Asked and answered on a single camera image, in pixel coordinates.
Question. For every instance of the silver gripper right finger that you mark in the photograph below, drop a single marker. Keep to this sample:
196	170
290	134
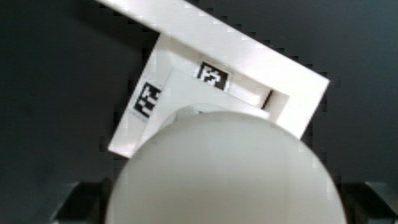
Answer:
385	207

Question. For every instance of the white lamp bulb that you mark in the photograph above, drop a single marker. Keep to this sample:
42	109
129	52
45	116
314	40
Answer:
223	172

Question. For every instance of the white fence frame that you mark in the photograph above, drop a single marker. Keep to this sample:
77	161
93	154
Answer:
175	18

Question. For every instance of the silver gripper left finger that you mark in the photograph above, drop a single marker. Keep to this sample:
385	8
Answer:
65	212

